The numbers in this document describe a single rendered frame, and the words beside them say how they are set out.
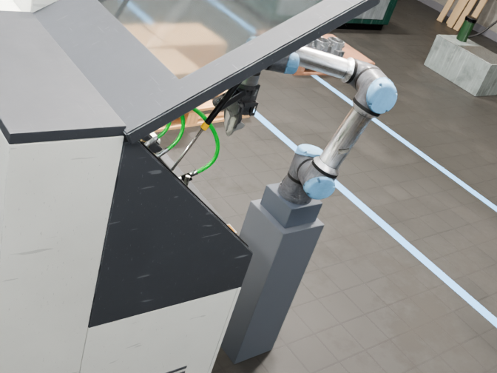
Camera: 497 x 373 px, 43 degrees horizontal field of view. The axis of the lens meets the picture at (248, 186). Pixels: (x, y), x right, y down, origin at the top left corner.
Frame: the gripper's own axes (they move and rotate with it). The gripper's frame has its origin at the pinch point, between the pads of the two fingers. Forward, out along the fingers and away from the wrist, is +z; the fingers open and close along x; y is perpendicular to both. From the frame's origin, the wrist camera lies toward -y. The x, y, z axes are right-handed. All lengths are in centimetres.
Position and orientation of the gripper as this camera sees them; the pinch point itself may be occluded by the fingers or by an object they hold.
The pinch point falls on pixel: (226, 132)
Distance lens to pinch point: 225.3
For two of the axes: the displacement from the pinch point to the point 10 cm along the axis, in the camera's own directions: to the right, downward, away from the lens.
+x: -5.5, -5.7, 6.1
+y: 7.9, -1.2, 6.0
